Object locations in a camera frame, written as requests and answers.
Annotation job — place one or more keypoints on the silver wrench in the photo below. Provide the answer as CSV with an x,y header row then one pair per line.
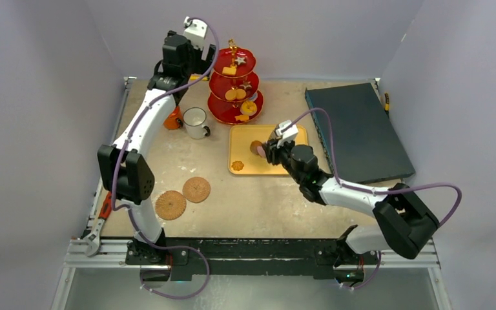
x,y
93,238

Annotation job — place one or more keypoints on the yellow screwdriver by wall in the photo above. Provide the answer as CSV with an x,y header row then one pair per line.
x,y
201,78

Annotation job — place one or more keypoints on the yellow handled screwdriver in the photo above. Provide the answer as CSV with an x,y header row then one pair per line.
x,y
386,103

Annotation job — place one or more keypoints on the yellow serving tray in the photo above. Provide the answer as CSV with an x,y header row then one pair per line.
x,y
240,138

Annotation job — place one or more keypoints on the white star cookie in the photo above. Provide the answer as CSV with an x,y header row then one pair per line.
x,y
240,60

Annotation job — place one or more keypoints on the brown star cookie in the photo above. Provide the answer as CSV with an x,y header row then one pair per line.
x,y
246,85

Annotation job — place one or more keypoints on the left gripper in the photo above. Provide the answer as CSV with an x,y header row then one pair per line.
x,y
203,66

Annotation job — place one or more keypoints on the flower shaped cookie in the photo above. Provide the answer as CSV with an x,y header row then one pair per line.
x,y
237,165

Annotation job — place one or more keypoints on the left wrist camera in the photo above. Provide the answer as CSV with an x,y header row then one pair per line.
x,y
195,30

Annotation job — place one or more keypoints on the black base frame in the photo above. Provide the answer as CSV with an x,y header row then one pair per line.
x,y
184,257

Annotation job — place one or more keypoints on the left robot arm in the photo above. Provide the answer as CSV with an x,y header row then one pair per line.
x,y
124,170

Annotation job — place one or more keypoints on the white ribbed mug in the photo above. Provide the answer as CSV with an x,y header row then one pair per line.
x,y
195,122

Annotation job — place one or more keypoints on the red three-tier cake stand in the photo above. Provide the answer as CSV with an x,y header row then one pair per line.
x,y
225,111

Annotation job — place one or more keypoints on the square cracker biscuit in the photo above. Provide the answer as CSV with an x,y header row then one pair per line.
x,y
229,71

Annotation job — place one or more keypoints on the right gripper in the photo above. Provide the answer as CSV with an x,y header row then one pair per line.
x,y
271,151

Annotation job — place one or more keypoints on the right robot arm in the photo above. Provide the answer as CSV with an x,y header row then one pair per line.
x,y
404,224

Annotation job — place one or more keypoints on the orange fish shaped cookie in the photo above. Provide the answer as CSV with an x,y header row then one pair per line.
x,y
242,118

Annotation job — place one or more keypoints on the yellow iced donut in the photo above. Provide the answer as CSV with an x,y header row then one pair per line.
x,y
248,108

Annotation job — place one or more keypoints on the round orange cookie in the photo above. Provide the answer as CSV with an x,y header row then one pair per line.
x,y
240,94
230,95

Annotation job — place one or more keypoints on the orange mug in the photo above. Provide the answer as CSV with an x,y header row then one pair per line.
x,y
174,120

